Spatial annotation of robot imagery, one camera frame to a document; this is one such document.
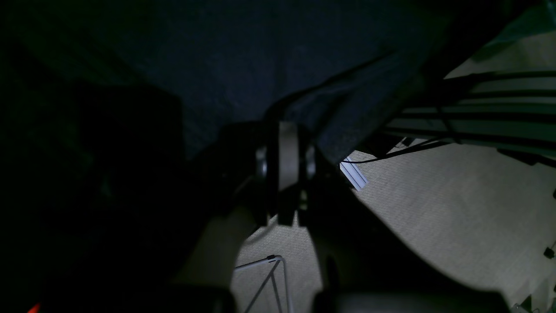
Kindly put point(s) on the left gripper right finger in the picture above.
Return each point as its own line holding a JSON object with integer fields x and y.
{"x": 360, "y": 260}

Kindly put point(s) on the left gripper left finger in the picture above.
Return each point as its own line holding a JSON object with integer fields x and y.
{"x": 239, "y": 189}

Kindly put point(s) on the dark navy t-shirt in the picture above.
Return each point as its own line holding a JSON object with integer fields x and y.
{"x": 184, "y": 69}

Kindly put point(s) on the black table cover cloth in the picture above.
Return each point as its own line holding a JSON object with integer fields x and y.
{"x": 99, "y": 212}

